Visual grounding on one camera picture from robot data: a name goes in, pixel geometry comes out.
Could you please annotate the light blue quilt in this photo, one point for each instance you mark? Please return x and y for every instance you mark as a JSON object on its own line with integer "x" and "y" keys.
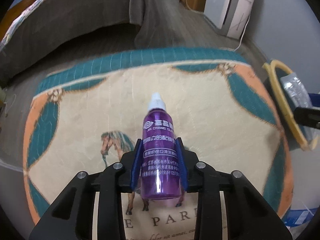
{"x": 28, "y": 24}

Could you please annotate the bed with brown cover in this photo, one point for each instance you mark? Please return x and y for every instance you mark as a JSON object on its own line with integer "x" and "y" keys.
{"x": 85, "y": 16}

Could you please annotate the silver foil packet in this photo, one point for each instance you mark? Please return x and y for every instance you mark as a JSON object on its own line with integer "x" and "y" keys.
{"x": 296, "y": 91}

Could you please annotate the white air purifier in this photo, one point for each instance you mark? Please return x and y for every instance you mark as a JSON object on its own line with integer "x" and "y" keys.
{"x": 228, "y": 17}

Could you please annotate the yellow teal trash bin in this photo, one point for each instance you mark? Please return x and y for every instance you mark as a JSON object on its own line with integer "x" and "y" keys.
{"x": 283, "y": 105}

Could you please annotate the wooden headboard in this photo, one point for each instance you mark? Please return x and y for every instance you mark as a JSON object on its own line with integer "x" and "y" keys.
{"x": 12, "y": 14}

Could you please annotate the patterned teal orange cushion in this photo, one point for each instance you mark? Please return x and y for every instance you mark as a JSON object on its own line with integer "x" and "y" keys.
{"x": 85, "y": 118}

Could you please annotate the purple spray bottle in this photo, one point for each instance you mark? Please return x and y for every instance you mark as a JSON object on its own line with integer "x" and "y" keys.
{"x": 160, "y": 174}

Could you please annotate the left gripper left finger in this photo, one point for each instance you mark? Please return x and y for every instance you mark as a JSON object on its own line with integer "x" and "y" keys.
{"x": 70, "y": 216}

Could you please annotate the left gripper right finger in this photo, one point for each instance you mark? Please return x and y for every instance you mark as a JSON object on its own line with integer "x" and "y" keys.
{"x": 249, "y": 216}

